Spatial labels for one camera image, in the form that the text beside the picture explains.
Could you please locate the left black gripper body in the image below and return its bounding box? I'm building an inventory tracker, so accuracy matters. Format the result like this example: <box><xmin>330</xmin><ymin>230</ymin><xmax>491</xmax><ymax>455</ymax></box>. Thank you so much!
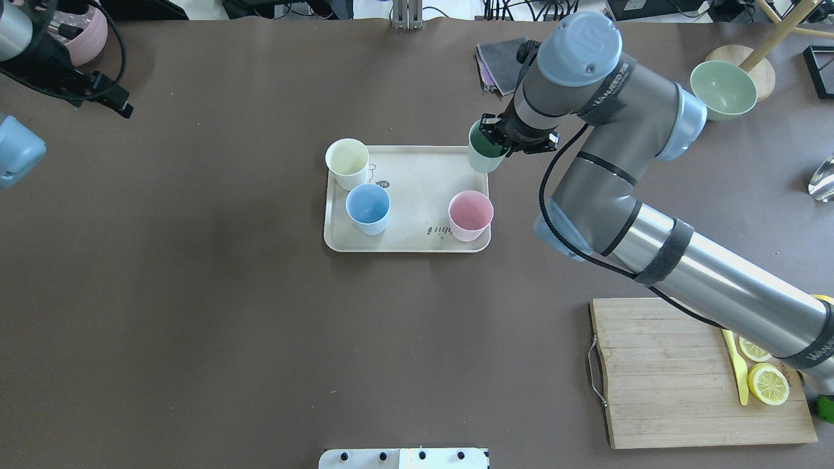
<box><xmin>1</xmin><ymin>13</ymin><xmax>134</xmax><ymax>119</ymax></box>

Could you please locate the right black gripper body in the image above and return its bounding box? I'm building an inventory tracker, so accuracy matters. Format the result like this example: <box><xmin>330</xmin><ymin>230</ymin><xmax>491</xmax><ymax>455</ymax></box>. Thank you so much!
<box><xmin>493</xmin><ymin>40</ymin><xmax>559</xmax><ymax>155</ymax></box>

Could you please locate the green cup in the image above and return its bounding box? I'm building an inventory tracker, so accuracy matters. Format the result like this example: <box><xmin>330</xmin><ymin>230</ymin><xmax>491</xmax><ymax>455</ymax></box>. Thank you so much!
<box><xmin>468</xmin><ymin>119</ymin><xmax>510</xmax><ymax>173</ymax></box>

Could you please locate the pink cup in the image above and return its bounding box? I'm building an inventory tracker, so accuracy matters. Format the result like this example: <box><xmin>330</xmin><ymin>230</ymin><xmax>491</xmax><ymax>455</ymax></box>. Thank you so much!
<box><xmin>448</xmin><ymin>190</ymin><xmax>494</xmax><ymax>242</ymax></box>

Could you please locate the cream white cup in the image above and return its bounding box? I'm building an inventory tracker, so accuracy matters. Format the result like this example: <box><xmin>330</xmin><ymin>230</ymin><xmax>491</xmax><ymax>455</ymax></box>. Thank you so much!
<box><xmin>325</xmin><ymin>137</ymin><xmax>369</xmax><ymax>191</ymax></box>

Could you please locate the blue cup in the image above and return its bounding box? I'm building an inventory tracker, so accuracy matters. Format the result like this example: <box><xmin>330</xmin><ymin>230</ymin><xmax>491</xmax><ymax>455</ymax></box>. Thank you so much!
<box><xmin>345</xmin><ymin>184</ymin><xmax>391</xmax><ymax>236</ymax></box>

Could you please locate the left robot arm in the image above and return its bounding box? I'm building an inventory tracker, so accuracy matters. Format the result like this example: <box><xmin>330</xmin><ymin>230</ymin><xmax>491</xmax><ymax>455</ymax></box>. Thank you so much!
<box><xmin>1</xmin><ymin>1</ymin><xmax>134</xmax><ymax>190</ymax></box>

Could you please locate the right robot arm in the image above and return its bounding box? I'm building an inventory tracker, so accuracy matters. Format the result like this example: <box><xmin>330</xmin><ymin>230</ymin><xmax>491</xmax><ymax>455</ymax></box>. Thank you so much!
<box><xmin>486</xmin><ymin>12</ymin><xmax>832</xmax><ymax>395</ymax></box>

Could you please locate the beige rabbit tray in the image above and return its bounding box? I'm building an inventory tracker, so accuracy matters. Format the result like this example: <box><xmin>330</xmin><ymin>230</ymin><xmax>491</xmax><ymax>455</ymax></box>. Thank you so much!
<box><xmin>323</xmin><ymin>145</ymin><xmax>491</xmax><ymax>253</ymax></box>

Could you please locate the pink bowl with ice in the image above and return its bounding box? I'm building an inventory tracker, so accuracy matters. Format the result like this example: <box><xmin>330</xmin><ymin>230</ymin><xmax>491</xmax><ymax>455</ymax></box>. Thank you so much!
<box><xmin>48</xmin><ymin>1</ymin><xmax>108</xmax><ymax>66</ymax></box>

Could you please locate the grey folded cloth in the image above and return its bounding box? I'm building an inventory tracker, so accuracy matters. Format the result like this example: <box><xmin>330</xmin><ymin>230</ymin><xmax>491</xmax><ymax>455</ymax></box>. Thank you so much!
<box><xmin>475</xmin><ymin>36</ymin><xmax>530</xmax><ymax>97</ymax></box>

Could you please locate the green bowl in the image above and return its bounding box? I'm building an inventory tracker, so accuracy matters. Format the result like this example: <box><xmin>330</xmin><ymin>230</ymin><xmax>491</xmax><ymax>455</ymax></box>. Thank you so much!
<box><xmin>690</xmin><ymin>61</ymin><xmax>758</xmax><ymax>122</ymax></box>

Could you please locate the wooden mug tree stand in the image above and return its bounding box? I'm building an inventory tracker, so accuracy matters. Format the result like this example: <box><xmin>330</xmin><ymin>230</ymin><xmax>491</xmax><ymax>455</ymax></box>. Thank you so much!
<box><xmin>706</xmin><ymin>1</ymin><xmax>832</xmax><ymax>103</ymax></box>

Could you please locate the wooden cutting board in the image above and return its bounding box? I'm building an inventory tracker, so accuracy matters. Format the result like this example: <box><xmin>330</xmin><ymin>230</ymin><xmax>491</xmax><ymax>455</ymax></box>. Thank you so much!
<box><xmin>589</xmin><ymin>298</ymin><xmax>817</xmax><ymax>450</ymax></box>

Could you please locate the metal scoop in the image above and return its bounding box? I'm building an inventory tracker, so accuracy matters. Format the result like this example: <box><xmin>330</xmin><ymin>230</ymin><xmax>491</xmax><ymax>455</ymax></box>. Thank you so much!
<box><xmin>807</xmin><ymin>154</ymin><xmax>834</xmax><ymax>203</ymax></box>

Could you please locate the lemon half slice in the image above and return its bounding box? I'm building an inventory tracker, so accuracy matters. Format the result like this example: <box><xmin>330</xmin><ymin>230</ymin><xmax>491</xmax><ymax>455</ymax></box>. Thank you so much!
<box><xmin>738</xmin><ymin>336</ymin><xmax>772</xmax><ymax>363</ymax></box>
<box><xmin>747</xmin><ymin>363</ymin><xmax>790</xmax><ymax>406</ymax></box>

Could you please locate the yellow plastic knife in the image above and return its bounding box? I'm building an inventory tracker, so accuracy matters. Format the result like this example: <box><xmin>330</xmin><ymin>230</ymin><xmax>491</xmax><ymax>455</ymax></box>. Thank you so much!
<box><xmin>721</xmin><ymin>329</ymin><xmax>750</xmax><ymax>406</ymax></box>

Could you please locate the lime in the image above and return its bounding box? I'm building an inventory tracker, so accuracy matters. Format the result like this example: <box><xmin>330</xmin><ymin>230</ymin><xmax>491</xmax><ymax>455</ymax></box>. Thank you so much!
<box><xmin>816</xmin><ymin>394</ymin><xmax>834</xmax><ymax>425</ymax></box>

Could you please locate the aluminium frame post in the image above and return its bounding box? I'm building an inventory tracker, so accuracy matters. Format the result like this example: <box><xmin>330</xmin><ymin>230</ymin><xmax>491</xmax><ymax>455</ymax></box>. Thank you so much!
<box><xmin>391</xmin><ymin>0</ymin><xmax>424</xmax><ymax>30</ymax></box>

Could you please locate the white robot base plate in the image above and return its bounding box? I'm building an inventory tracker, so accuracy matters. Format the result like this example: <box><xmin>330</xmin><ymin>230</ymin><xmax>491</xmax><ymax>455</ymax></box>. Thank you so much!
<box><xmin>318</xmin><ymin>446</ymin><xmax>491</xmax><ymax>468</ymax></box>

